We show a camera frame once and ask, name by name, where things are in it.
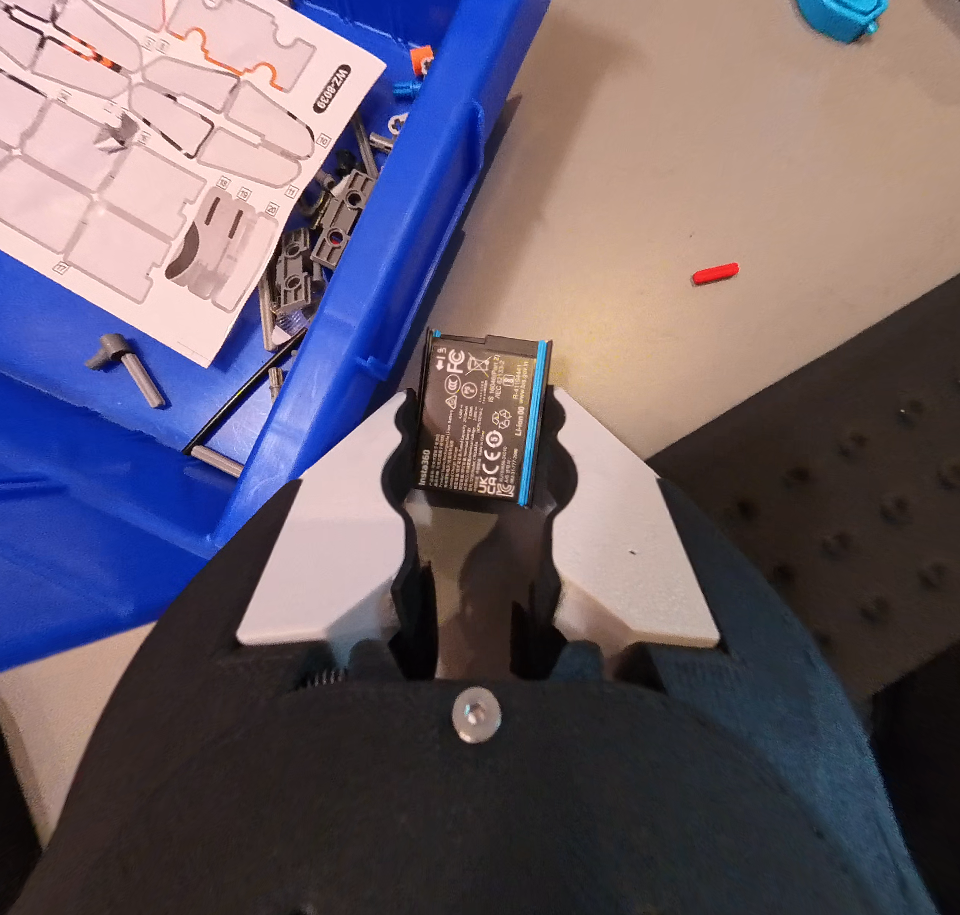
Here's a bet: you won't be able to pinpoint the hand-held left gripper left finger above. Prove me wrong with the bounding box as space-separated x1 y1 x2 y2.
235 390 438 680

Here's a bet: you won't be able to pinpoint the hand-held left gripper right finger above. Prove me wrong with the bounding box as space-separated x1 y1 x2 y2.
516 387 723 680

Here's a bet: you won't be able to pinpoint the black battery pack blue-edged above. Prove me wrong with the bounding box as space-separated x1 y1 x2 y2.
411 327 555 510

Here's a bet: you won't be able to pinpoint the small building parts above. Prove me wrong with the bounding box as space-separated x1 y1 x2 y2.
84 0 438 480

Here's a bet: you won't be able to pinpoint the blue plastic bin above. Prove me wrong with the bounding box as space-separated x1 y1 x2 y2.
0 0 560 672

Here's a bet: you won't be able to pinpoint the clear sticker sheet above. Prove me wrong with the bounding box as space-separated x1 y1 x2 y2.
0 0 387 369

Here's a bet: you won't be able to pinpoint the black dimpled pad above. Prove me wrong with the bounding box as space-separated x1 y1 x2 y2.
646 273 960 706

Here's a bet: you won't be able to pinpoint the small foil scrap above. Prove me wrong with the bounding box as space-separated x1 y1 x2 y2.
101 112 144 153

